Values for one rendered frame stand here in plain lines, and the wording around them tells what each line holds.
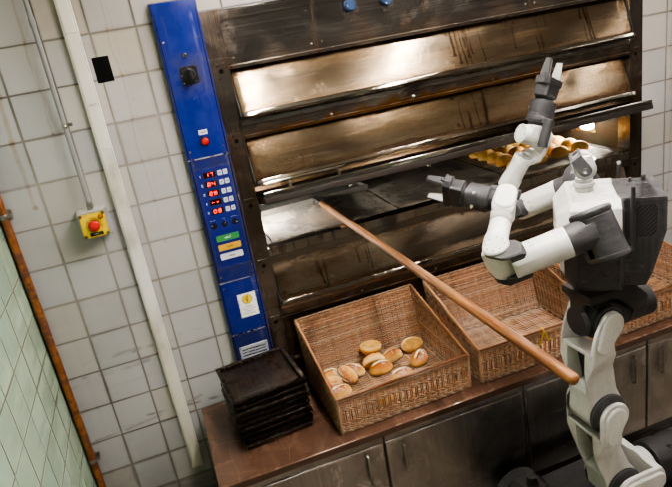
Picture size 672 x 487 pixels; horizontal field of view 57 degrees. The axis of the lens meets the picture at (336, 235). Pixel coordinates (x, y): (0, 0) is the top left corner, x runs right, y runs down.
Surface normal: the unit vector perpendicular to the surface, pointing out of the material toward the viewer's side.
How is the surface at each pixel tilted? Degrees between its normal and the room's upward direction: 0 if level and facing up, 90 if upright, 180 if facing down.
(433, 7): 90
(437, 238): 70
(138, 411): 90
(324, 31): 90
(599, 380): 90
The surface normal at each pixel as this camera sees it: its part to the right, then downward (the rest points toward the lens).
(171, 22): 0.32, 0.28
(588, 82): 0.25, -0.06
